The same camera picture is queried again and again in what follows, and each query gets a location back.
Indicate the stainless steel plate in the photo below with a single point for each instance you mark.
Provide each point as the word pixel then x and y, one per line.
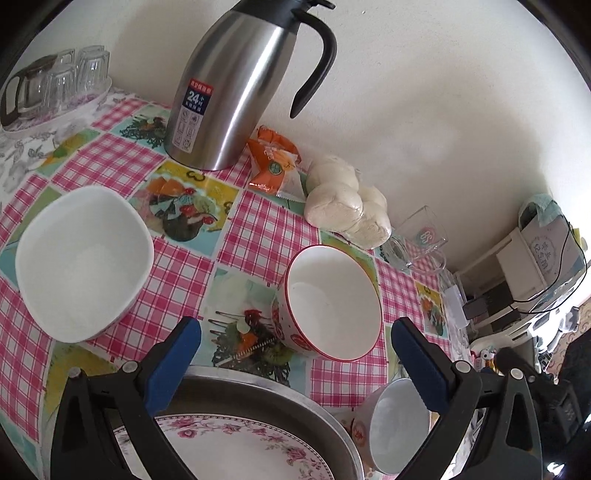
pixel 286 415

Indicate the light blue bowl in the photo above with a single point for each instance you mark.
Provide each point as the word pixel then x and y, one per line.
pixel 397 434

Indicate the white bowl with blue print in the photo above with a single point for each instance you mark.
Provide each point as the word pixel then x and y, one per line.
pixel 83 263

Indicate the strawberry pattern bowl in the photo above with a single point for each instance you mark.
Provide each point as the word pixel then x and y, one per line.
pixel 332 300

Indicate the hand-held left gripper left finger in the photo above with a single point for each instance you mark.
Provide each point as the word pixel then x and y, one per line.
pixel 175 364

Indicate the orange snack packet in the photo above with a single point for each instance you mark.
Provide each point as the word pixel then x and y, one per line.
pixel 272 161

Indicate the white plastic shelf rack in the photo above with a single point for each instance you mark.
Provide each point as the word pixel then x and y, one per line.
pixel 512 258

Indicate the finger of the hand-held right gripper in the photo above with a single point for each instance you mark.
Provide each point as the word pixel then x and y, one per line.
pixel 512 360

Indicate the clear glass mug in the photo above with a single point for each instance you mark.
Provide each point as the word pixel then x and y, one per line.
pixel 418 240

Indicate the bag of white steamed buns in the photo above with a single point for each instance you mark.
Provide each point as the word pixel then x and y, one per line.
pixel 337 203

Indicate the stainless steel thermos jug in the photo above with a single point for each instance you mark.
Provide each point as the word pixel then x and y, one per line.
pixel 231 92

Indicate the white power strip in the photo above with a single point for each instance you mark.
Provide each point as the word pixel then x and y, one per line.
pixel 453 304

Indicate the clear glass cup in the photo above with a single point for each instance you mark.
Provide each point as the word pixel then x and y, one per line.
pixel 65 57
pixel 62 90
pixel 94 69

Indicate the round pink floral plate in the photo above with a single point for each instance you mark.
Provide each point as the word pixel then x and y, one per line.
pixel 240 454

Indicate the white printed paper box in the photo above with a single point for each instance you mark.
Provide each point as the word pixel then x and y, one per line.
pixel 551 251

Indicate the white serving tray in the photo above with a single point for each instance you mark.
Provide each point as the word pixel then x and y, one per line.
pixel 69 115

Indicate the pink checkered tablecloth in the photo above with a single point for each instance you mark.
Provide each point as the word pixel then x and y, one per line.
pixel 184 277

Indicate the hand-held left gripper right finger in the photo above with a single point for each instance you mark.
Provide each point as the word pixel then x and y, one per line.
pixel 418 367

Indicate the black charger adapter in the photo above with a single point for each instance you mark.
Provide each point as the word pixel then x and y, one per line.
pixel 474 308

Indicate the teal cloth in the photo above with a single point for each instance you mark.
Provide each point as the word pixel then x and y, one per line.
pixel 538 210

